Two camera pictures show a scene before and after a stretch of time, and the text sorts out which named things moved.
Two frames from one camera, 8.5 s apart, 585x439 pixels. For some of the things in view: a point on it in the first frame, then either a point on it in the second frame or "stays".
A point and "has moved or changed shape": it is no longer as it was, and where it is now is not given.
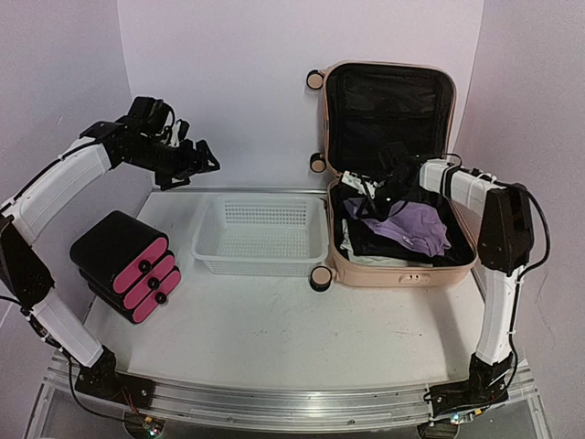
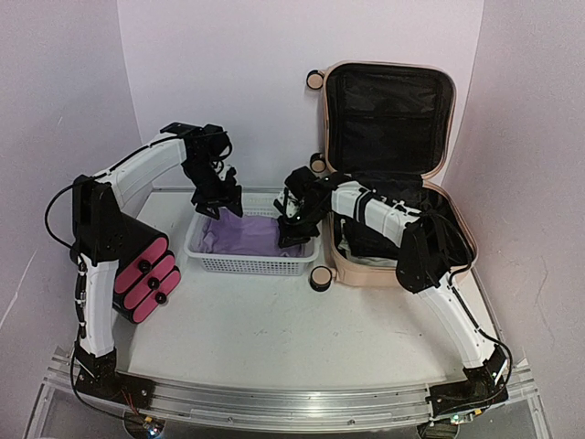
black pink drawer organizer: [127, 263] stays
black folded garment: [366, 240] stays
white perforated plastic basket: [276, 235] stays
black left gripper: [201, 162] → [229, 198]
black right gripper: [375, 213] → [290, 238]
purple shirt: [417, 227] has moved or changed shape
